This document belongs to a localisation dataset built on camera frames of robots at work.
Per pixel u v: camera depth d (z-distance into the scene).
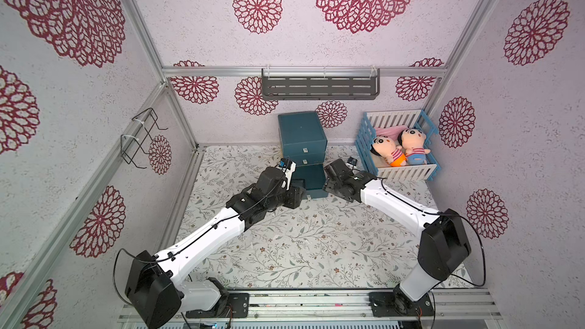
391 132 1.11
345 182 0.64
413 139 1.02
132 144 0.73
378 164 1.04
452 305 0.76
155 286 0.38
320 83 0.93
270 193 0.58
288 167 0.66
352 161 0.78
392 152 1.02
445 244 0.45
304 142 0.93
